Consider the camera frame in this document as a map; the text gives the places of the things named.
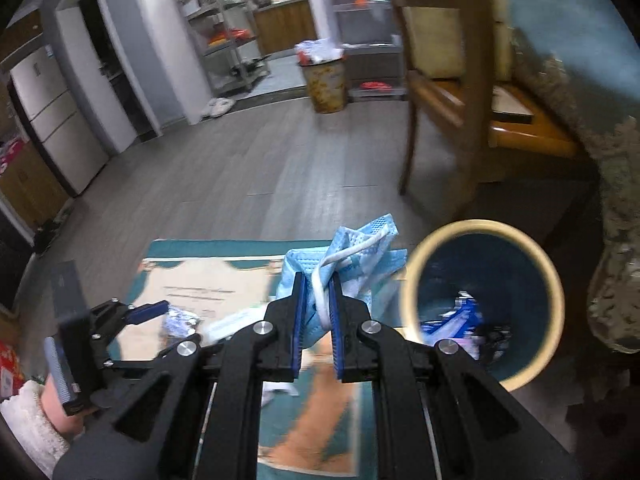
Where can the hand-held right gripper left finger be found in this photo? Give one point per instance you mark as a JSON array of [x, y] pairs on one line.
[[300, 310]]

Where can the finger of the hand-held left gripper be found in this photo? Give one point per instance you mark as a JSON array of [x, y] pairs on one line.
[[147, 311], [135, 359]]

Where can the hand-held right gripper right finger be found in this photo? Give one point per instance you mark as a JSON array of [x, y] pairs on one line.
[[336, 320]]

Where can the small printed foil wrapper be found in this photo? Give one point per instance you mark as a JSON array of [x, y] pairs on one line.
[[180, 322]]

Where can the blue white wet wipes pack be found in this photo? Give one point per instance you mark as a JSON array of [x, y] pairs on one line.
[[460, 317]]

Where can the blue bin with yellow rim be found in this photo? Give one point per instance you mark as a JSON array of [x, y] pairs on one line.
[[450, 270]]

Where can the black plastic bag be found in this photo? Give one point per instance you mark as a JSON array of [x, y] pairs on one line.
[[492, 340]]

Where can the person's left forearm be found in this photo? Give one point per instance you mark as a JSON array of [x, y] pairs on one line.
[[27, 425]]

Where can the floral trash bin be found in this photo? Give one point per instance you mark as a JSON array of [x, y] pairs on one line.
[[325, 87]]

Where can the person's left hand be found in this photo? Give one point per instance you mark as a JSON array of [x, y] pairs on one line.
[[65, 410]]

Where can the printed teal cushion mat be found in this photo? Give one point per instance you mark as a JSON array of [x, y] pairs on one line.
[[200, 280]]

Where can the red carton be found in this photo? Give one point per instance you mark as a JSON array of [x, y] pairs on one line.
[[10, 370]]

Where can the small white crumpled tissue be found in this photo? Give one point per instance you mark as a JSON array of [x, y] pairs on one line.
[[277, 392]]

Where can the white refrigerator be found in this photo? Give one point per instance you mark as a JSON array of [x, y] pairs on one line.
[[60, 120]]

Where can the white fluffy slipper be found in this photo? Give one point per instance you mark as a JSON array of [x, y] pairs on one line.
[[224, 106], [209, 110]]

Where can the white plastic bags of rubbish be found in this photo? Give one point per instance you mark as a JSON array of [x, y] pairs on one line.
[[320, 52]]

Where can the wooden kitchen cabinet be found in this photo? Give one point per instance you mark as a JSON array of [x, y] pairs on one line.
[[285, 25]]

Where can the grey trolley shelf rack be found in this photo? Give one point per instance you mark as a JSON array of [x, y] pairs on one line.
[[365, 30]]

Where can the metal shelf rack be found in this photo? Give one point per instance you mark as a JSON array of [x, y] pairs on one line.
[[220, 30]]

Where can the teal embroidered tablecloth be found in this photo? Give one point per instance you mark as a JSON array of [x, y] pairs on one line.
[[575, 35]]

